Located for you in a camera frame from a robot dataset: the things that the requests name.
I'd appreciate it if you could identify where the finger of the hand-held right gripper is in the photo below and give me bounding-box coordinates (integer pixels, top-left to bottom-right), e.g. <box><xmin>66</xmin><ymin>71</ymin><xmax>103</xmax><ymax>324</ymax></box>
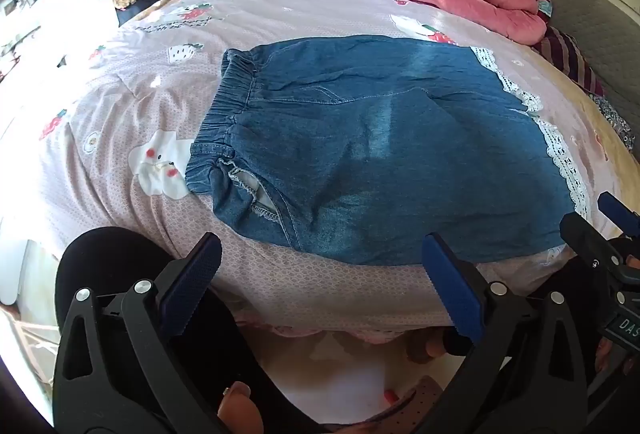
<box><xmin>598</xmin><ymin>191</ymin><xmax>640</xmax><ymax>235</ymax></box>
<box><xmin>559</xmin><ymin>212</ymin><xmax>626</xmax><ymax>277</ymax></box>

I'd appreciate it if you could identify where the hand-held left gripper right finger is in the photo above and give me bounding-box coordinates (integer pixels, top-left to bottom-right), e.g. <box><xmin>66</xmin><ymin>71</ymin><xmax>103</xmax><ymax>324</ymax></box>
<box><xmin>415</xmin><ymin>233</ymin><xmax>601</xmax><ymax>434</ymax></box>

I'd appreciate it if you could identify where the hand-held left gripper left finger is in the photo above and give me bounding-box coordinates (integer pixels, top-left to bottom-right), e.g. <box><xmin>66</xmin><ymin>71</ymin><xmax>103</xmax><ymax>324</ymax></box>
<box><xmin>52</xmin><ymin>231</ymin><xmax>236</xmax><ymax>434</ymax></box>

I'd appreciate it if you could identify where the blue denim skirt lace hem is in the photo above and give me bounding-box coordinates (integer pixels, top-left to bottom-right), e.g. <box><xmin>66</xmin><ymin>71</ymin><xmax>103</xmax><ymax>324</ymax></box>
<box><xmin>186</xmin><ymin>35</ymin><xmax>591</xmax><ymax>265</ymax></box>

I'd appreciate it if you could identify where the floral patterned pillow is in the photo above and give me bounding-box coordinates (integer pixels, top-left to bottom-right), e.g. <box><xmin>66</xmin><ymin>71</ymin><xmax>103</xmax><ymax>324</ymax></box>
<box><xmin>592</xmin><ymin>94</ymin><xmax>637</xmax><ymax>151</ymax></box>

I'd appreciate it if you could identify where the beige bed sheet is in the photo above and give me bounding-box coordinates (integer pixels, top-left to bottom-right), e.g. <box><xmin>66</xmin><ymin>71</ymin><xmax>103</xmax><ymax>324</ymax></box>
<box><xmin>550</xmin><ymin>78</ymin><xmax>640</xmax><ymax>225</ymax></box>

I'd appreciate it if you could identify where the person's bare foot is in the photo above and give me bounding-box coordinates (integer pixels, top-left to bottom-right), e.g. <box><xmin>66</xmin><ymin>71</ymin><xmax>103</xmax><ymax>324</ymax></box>
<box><xmin>217</xmin><ymin>381</ymin><xmax>265</xmax><ymax>434</ymax></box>

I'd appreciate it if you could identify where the striped pillow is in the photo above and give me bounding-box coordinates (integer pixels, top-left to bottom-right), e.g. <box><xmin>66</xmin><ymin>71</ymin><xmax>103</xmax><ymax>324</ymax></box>
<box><xmin>531</xmin><ymin>26</ymin><xmax>606</xmax><ymax>97</ymax></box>

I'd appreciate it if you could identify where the pink printed bed cover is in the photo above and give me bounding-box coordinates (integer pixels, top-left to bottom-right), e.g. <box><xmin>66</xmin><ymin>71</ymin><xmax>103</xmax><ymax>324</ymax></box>
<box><xmin>0</xmin><ymin>0</ymin><xmax>640</xmax><ymax>346</ymax></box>

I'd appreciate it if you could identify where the grey padded headboard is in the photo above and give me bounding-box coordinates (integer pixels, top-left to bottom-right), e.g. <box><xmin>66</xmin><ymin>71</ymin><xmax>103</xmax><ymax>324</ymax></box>
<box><xmin>490</xmin><ymin>0</ymin><xmax>640</xmax><ymax>135</ymax></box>

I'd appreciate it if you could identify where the white dresser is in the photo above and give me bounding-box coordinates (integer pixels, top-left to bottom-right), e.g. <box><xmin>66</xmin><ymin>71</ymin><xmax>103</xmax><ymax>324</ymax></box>
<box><xmin>0</xmin><ymin>0</ymin><xmax>121</xmax><ymax>80</ymax></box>

